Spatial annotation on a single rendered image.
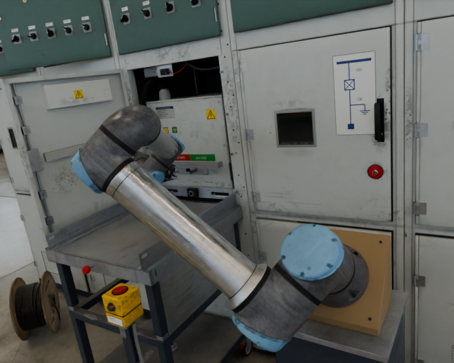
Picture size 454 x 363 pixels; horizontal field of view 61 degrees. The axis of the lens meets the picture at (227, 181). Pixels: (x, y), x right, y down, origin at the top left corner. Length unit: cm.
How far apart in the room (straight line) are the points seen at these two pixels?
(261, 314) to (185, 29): 134
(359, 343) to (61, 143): 154
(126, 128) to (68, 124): 103
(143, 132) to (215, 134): 92
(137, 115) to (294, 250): 54
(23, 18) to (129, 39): 64
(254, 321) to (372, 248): 44
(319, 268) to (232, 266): 21
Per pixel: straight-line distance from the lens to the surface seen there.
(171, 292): 159
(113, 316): 127
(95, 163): 103
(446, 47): 153
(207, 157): 199
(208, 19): 183
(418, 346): 195
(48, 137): 199
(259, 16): 171
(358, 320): 120
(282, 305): 100
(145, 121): 106
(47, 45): 243
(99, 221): 201
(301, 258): 98
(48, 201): 200
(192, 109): 199
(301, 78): 163
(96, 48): 228
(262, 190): 181
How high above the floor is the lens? 149
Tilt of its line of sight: 16 degrees down
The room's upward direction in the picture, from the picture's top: 7 degrees counter-clockwise
